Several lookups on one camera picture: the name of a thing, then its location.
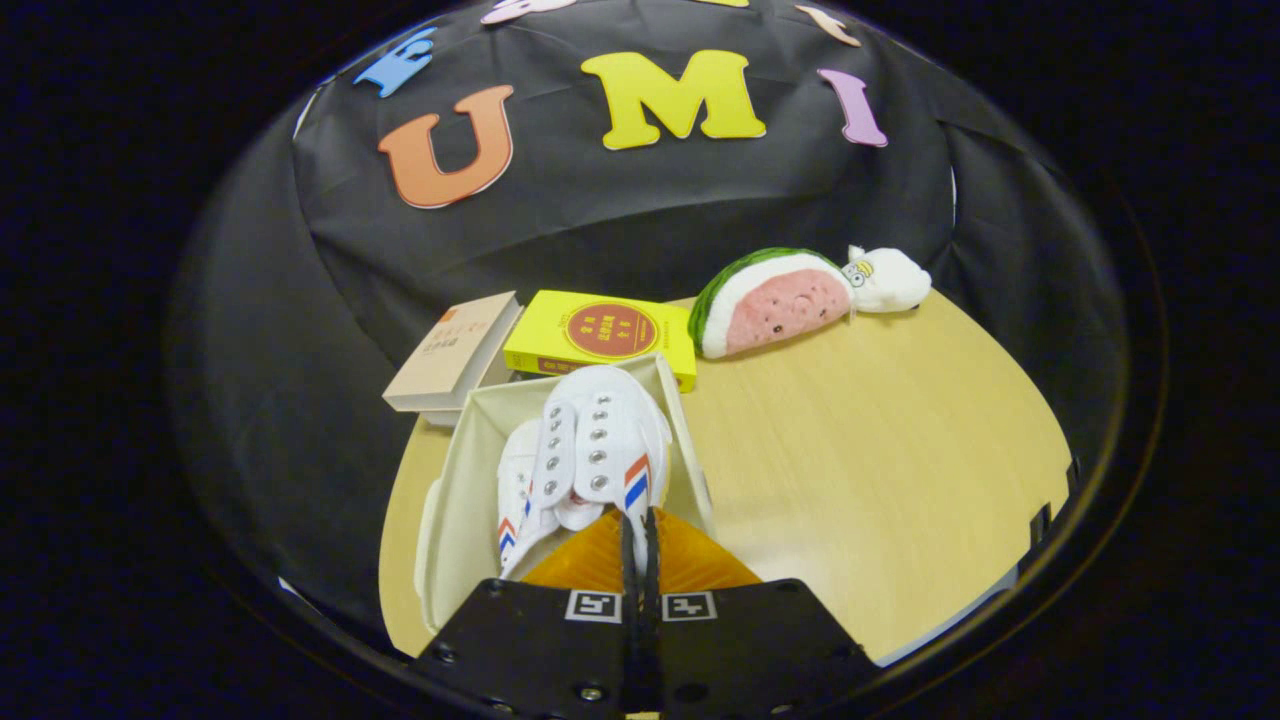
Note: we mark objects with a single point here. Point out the yellow book with red circle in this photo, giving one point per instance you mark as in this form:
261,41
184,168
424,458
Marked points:
600,330

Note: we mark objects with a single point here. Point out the watermelon slice plush toy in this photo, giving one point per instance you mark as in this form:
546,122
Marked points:
780,305

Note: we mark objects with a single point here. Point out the cream fabric storage box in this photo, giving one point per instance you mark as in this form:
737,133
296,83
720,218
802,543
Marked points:
460,510

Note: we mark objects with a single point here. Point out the small white plush toy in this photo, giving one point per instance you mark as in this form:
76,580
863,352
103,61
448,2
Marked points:
890,282

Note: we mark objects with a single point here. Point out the white canvas shoe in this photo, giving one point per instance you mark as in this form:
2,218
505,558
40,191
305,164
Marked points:
610,420
515,480

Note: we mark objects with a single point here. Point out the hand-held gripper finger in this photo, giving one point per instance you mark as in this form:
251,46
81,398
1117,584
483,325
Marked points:
628,560
650,565

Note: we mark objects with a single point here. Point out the beige paperback book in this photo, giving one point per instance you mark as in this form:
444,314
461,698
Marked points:
450,350

